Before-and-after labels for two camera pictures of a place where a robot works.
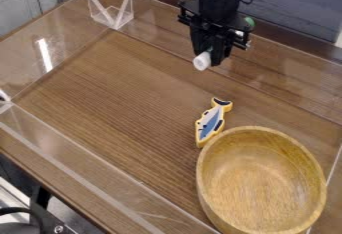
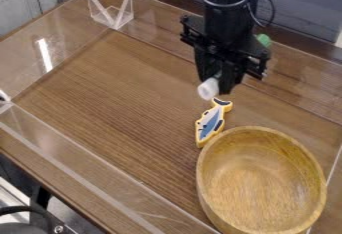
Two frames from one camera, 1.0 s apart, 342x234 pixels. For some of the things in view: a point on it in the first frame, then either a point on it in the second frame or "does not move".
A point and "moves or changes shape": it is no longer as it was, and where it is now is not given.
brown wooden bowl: [260, 181] does not move
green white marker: [201, 59] moves or changes shape
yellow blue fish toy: [211, 121] does not move
